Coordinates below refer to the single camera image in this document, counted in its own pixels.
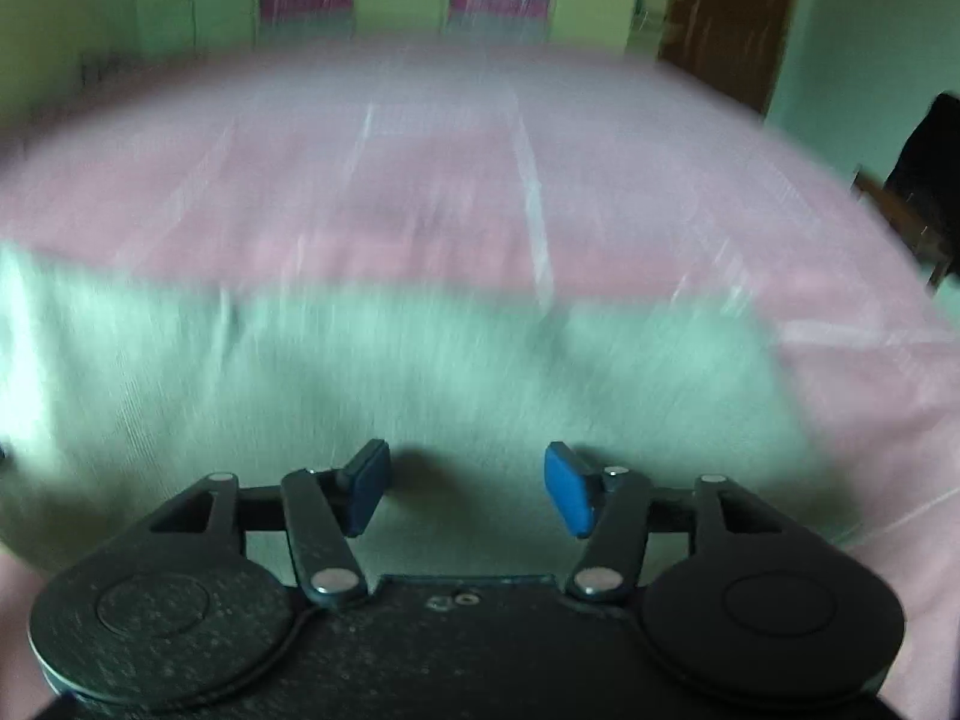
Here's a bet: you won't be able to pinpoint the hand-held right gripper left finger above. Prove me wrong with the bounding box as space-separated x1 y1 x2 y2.
148 439 393 608

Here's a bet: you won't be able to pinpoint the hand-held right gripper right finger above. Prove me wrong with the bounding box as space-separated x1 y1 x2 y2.
544 441 815 605

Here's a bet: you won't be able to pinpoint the grey pants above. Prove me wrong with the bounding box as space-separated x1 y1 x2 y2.
0 246 830 580

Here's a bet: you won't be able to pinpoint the bed with pink checked sheet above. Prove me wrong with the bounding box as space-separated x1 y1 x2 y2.
0 43 960 720

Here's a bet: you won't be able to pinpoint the wooden chair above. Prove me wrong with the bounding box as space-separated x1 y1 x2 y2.
853 168 960 290

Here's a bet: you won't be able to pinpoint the brown wooden door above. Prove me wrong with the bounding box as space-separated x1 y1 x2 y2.
658 0 804 118

